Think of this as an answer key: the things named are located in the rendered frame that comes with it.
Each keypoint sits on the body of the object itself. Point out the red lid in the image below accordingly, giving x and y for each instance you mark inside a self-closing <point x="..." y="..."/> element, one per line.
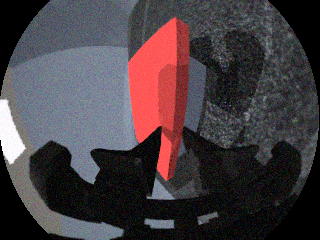
<point x="158" y="83"/>

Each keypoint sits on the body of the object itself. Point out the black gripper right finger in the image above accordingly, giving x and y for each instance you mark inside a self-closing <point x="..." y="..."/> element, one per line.
<point x="208" y="160"/>

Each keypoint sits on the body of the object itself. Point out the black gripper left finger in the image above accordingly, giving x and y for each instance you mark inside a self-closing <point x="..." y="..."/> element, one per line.
<point x="140" y="161"/>

